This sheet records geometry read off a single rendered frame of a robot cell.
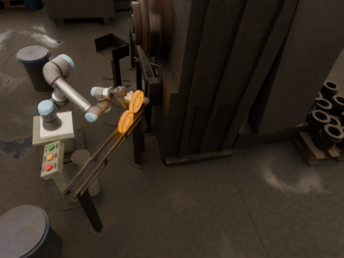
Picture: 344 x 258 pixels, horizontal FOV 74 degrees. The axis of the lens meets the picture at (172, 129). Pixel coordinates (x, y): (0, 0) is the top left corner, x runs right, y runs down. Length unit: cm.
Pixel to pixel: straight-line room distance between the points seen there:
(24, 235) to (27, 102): 171
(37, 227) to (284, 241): 178
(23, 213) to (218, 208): 142
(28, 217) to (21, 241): 13
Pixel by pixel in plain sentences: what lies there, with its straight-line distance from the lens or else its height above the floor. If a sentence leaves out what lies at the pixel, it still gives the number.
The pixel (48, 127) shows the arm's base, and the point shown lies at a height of 37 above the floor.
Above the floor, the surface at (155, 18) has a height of 124.
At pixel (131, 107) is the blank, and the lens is 153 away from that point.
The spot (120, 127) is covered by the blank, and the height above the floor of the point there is 74.
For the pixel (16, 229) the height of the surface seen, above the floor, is 43.
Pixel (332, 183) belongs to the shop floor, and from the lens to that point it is 277.
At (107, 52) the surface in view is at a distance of 246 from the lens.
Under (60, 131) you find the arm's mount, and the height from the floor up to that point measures 32.
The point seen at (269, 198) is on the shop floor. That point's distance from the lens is 231.
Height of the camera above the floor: 187
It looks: 49 degrees down
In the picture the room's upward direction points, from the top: 8 degrees clockwise
